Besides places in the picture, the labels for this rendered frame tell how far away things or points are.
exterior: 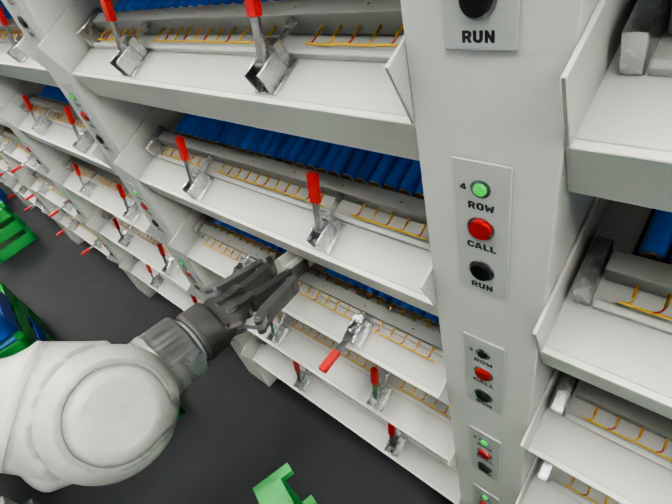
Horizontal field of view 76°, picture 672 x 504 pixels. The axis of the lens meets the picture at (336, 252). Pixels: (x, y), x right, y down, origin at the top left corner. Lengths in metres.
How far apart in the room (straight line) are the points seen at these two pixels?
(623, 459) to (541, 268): 0.29
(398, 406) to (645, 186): 0.60
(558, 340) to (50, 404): 0.38
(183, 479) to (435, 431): 0.74
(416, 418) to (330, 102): 0.56
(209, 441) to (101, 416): 0.96
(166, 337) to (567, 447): 0.47
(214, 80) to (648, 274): 0.42
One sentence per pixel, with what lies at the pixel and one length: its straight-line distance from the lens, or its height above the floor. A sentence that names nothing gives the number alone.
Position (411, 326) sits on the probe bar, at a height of 0.57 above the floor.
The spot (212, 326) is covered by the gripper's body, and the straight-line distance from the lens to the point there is 0.58.
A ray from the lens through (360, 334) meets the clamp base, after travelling 0.63.
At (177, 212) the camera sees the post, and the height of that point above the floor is 0.62.
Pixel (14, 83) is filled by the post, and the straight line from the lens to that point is 1.51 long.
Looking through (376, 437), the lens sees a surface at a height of 0.15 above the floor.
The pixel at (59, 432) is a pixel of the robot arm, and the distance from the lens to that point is 0.36.
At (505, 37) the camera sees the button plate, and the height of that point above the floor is 0.96.
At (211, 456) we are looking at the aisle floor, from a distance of 1.29.
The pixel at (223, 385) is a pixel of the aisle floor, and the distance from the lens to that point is 1.38.
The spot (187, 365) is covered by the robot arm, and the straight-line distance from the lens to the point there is 0.57.
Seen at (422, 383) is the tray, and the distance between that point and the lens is 0.60.
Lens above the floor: 1.04
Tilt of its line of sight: 41 degrees down
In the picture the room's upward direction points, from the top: 18 degrees counter-clockwise
